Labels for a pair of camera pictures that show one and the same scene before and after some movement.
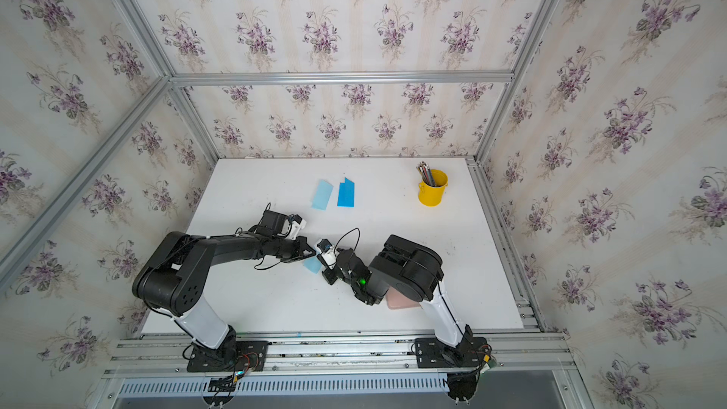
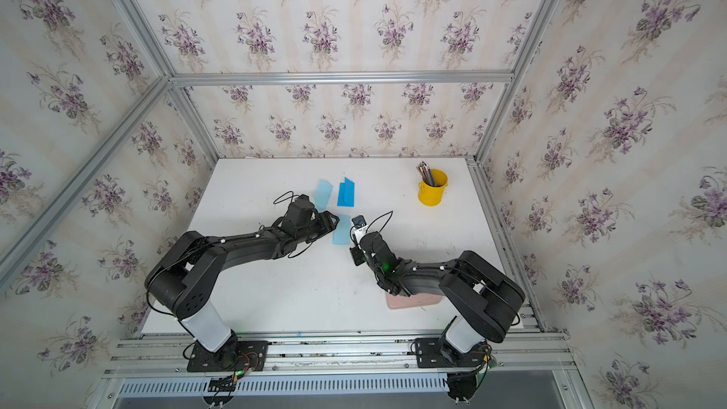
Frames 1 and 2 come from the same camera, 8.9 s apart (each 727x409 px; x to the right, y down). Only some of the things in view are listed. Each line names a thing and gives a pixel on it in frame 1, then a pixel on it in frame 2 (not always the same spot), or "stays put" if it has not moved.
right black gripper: [341, 252] → [355, 256]
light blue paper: [322, 195] stays put
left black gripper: [299, 245] → [326, 224]
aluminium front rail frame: [345, 354] stays put
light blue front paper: [313, 263] → [342, 231]
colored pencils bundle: [427, 176] stays put
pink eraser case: [397, 300] stays put
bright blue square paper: [346, 193] stays put
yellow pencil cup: [434, 195] stays put
